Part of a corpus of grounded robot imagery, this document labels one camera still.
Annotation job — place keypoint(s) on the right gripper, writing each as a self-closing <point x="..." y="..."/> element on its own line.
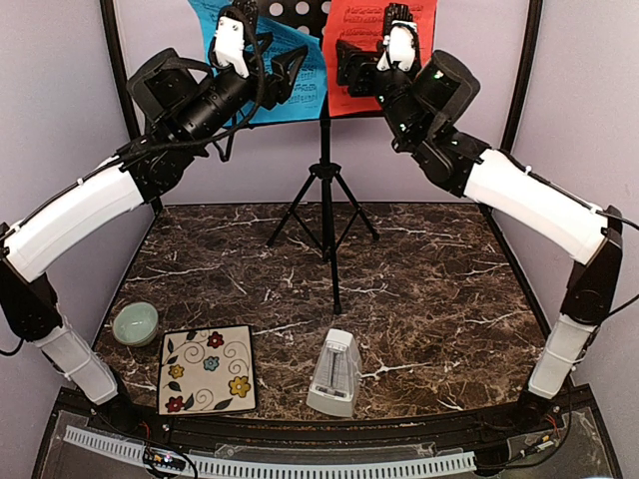
<point x="353" y="64"/>

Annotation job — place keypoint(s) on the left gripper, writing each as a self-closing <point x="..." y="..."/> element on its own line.
<point x="281" y="85"/>

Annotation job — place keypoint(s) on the red sheet music page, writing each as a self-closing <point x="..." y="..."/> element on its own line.
<point x="360" y="23"/>

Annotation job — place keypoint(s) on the black music stand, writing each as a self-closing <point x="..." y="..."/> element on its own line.
<point x="324" y="170"/>

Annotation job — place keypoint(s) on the white metronome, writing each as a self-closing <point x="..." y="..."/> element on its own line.
<point x="335" y="383"/>

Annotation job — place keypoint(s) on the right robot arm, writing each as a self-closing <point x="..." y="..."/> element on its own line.
<point x="421" y="104"/>

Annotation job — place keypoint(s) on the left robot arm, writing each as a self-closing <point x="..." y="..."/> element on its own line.
<point x="188" y="104"/>

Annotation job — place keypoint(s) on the green ceramic bowl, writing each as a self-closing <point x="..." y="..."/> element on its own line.
<point x="136" y="324"/>

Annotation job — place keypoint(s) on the square floral plate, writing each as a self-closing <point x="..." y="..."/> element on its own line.
<point x="207" y="371"/>

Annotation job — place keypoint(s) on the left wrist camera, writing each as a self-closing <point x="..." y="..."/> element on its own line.
<point x="228" y="45"/>

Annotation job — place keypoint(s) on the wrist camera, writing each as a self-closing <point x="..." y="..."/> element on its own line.
<point x="228" y="45"/>
<point x="399" y="47"/>

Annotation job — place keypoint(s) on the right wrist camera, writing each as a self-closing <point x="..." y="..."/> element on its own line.
<point x="399" y="47"/>

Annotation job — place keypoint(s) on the left black frame post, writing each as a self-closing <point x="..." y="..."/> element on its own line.
<point x="118" y="68"/>

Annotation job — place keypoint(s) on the black frame post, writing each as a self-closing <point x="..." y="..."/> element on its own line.
<point x="523" y="75"/>
<point x="118" y="68"/>

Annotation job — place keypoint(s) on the right black frame post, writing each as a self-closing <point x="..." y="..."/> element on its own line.
<point x="523" y="75"/>

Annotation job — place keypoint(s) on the white cable duct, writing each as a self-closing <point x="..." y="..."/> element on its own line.
<point x="166" y="462"/>

